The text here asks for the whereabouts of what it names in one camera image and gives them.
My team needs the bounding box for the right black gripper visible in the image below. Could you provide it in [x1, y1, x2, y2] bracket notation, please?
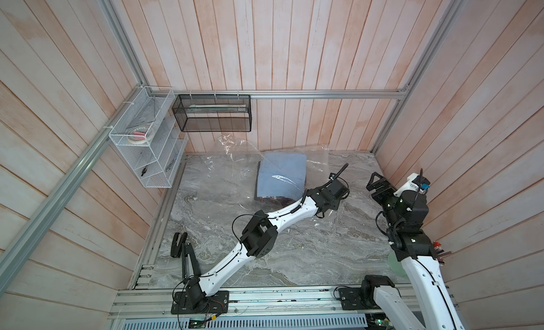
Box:
[367, 173, 402, 234]

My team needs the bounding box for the light blue shirt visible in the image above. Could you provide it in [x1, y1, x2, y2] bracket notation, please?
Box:
[256, 151, 307, 200]

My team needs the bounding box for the clear plastic vacuum bag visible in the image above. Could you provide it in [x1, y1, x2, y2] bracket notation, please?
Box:
[182, 133, 341, 254]

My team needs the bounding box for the red black plaid shirt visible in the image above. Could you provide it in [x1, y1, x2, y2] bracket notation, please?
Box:
[257, 196, 296, 207]

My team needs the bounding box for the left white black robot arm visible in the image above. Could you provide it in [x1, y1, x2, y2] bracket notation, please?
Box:
[170, 164, 349, 315]

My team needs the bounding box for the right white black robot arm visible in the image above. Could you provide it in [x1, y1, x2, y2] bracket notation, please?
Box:
[359, 173, 463, 329]

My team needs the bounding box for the green cup with pens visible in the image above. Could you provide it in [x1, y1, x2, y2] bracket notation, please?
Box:
[388, 242, 450, 278]

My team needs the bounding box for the black tool stand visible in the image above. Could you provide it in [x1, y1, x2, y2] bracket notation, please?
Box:
[170, 232, 201, 280]

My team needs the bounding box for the tape roll in shelf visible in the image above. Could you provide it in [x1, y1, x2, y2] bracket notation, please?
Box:
[126, 125, 155, 145]

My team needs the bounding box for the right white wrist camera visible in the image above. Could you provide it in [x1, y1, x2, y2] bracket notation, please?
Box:
[394, 173, 431, 197]

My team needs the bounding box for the aluminium frame rail back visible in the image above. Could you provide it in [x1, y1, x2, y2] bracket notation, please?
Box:
[150, 87, 407, 100]

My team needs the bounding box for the aluminium frame rail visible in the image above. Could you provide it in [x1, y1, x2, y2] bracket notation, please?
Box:
[371, 0, 467, 155]
[150, 87, 407, 100]
[1, 84, 161, 300]

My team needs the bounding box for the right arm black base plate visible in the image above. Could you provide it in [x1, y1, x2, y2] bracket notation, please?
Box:
[333, 281, 380, 311]

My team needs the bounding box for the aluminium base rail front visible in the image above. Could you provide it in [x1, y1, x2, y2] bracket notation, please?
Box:
[105, 284, 460, 320]

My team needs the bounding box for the black wire mesh basket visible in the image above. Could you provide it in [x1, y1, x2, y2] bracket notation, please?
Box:
[171, 94, 253, 132]

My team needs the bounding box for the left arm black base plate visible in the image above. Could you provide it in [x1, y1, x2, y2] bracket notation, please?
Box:
[171, 290, 230, 315]

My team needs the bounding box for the white wire mesh shelf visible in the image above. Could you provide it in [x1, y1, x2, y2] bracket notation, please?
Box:
[109, 86, 188, 188]

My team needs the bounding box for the aluminium frame rail right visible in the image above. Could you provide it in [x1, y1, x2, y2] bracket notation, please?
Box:
[371, 0, 467, 155]

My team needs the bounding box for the aluminium frame rail left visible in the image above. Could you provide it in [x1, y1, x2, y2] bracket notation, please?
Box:
[1, 84, 161, 300]

